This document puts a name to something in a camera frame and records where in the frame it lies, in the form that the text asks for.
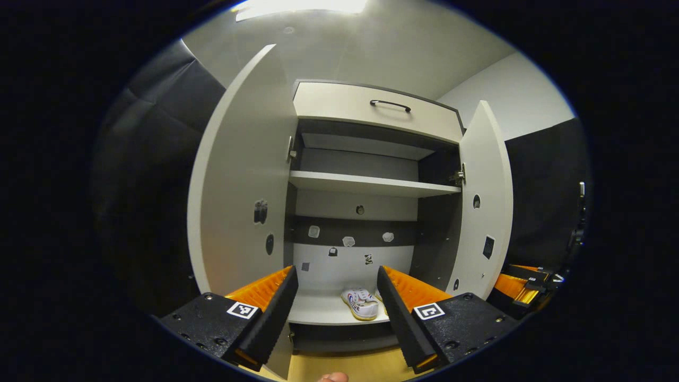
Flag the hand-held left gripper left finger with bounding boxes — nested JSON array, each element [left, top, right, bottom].
[[158, 265, 299, 372]]

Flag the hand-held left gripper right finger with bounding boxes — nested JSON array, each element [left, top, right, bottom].
[[376, 265, 520, 375]]

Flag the white shoe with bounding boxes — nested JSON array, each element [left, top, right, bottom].
[[341, 288, 380, 322]]

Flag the white shoe cabinet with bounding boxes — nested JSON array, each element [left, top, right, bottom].
[[284, 79, 467, 355]]

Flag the white cabinet door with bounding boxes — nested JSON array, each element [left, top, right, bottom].
[[187, 44, 299, 380], [445, 100, 514, 301]]

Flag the white cabinet shelf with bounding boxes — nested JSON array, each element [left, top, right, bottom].
[[288, 170, 462, 199]]

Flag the white cabinet drawer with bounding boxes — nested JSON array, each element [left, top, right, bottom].
[[292, 80, 465, 145]]

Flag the ceiling light panel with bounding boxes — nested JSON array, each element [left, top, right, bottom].
[[233, 0, 368, 22]]

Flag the black drawer handle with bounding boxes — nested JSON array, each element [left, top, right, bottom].
[[369, 99, 412, 114]]

